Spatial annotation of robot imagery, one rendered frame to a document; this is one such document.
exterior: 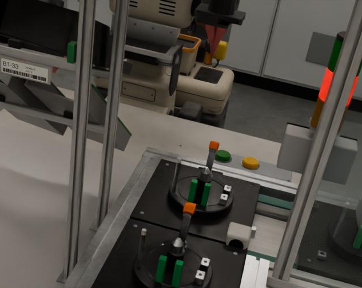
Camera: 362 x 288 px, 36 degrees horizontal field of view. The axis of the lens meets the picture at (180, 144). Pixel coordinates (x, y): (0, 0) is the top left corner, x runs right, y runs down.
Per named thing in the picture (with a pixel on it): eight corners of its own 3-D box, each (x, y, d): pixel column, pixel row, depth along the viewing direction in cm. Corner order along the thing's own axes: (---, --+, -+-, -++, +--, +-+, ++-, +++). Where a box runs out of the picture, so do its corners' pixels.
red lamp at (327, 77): (318, 90, 91) (326, 62, 89) (349, 96, 91) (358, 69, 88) (318, 102, 87) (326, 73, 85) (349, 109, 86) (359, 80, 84)
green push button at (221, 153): (215, 154, 139) (217, 147, 139) (230, 158, 139) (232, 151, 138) (212, 162, 136) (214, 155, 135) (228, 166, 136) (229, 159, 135)
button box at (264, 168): (207, 167, 144) (211, 147, 140) (287, 187, 141) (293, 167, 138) (201, 181, 138) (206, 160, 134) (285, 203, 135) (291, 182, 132)
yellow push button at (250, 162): (242, 161, 139) (243, 154, 138) (258, 165, 138) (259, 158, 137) (240, 169, 135) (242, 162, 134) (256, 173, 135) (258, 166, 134)
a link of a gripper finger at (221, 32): (220, 62, 120) (229, 19, 115) (188, 54, 121) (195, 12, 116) (225, 52, 126) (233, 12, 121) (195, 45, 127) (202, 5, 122)
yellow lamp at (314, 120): (310, 116, 94) (318, 90, 91) (339, 123, 93) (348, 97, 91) (309, 129, 90) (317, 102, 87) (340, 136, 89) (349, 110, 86)
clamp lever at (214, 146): (203, 173, 123) (211, 140, 122) (211, 175, 123) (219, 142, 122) (201, 175, 119) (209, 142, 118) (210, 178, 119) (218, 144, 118)
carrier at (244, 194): (159, 165, 132) (167, 119, 125) (259, 191, 129) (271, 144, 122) (128, 224, 111) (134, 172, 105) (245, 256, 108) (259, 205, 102)
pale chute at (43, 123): (17, 119, 133) (25, 102, 134) (63, 136, 130) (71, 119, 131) (-49, 67, 107) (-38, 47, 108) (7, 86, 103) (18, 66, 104)
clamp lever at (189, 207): (176, 240, 102) (186, 200, 101) (187, 243, 102) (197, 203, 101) (173, 245, 98) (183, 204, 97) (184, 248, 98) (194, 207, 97)
